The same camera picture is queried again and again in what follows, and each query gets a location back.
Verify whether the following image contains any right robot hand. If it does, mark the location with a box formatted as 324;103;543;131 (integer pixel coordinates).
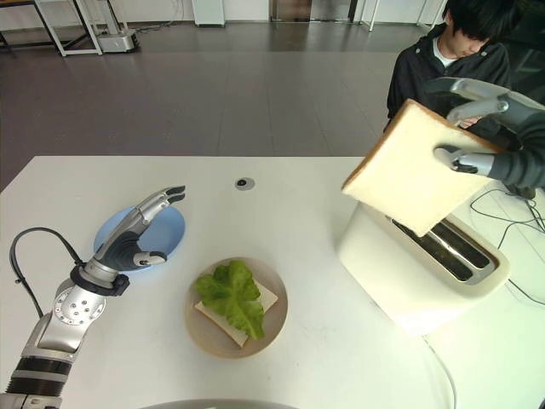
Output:
424;76;545;198

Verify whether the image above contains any green lettuce leaf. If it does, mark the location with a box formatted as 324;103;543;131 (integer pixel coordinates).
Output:
193;260;267;341

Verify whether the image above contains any white cord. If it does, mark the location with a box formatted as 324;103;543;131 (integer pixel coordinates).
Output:
421;334;460;409

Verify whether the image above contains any grey machine base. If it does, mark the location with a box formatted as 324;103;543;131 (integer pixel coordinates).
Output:
96;0;139;55

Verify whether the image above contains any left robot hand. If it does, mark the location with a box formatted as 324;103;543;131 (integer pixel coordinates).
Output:
86;185;187;279

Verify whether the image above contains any white table frame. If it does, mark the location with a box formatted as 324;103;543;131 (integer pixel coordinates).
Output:
32;0;104;58

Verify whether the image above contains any thin black cable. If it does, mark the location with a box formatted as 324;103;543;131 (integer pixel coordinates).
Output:
468;186;545;253
505;277;545;308

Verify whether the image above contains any cream toaster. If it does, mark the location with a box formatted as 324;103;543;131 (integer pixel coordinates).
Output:
336;199;511;338

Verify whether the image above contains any person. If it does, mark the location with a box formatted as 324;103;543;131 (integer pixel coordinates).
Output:
384;0;525;134

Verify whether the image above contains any blue plate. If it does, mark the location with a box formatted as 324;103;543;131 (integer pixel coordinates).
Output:
93;204;187;277

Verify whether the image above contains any bread slice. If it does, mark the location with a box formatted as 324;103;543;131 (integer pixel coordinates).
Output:
193;279;279;349
341;98;506;239

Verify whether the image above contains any beige plate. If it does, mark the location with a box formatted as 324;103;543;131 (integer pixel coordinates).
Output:
184;256;290;360

